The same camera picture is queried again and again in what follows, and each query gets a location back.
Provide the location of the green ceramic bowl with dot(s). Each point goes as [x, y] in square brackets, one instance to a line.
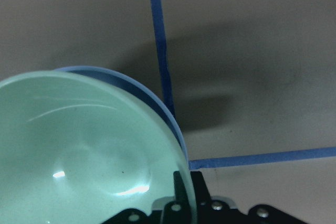
[37, 187]

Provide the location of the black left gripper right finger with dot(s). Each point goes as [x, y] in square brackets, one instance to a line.
[201, 191]

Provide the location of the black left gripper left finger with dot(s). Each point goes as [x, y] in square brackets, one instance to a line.
[181, 206]

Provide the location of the blue ceramic bowl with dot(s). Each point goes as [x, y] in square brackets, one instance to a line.
[147, 95]

